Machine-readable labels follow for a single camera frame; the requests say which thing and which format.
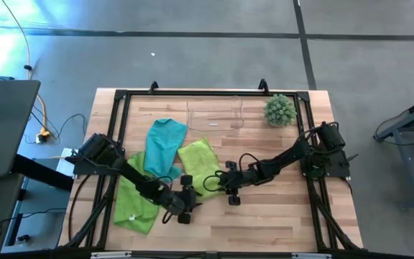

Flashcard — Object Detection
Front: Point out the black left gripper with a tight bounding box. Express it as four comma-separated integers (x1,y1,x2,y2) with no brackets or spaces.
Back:
162,174,198,225

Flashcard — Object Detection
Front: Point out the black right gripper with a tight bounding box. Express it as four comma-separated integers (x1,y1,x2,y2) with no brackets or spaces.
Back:
222,160,258,207

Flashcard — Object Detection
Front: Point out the green microfiber towel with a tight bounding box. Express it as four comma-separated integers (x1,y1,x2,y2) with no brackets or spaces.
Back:
113,150,174,235
177,136,226,201

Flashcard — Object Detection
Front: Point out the teal microfiber towel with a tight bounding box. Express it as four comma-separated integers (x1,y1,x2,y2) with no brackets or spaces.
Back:
143,118,189,181

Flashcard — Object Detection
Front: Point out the clear plastic basket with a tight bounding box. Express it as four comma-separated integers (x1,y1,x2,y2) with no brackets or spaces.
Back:
186,95,245,133

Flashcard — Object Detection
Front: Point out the artificial plant in grey pot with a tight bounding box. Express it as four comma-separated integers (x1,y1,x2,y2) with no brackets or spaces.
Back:
263,94,298,128

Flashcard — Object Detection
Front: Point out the grey metal workbench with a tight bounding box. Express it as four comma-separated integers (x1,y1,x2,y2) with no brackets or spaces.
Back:
373,91,414,209

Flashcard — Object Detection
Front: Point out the grey side table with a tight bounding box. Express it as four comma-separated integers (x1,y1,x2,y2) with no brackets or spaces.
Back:
0,79,42,179

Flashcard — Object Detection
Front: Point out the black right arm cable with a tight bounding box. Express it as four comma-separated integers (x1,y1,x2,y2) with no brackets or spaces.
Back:
202,153,265,194

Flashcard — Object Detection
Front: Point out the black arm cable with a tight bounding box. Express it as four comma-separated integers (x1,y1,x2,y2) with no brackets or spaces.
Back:
202,153,265,194
152,174,175,225

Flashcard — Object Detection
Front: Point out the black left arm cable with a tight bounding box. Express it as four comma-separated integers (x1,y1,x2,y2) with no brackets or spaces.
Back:
152,174,175,225

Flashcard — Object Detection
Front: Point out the black aluminium table frame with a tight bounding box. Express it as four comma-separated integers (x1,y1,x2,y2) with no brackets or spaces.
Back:
57,78,364,253

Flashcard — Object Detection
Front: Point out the silver metal bracket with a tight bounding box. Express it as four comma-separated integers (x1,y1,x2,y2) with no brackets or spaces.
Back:
291,253,332,259
91,251,132,259

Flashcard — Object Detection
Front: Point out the black floor cable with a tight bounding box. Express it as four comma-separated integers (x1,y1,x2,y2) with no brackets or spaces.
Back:
30,104,88,145

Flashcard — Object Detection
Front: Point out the yellow power cord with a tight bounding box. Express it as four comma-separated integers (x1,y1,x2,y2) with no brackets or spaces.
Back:
1,0,48,137

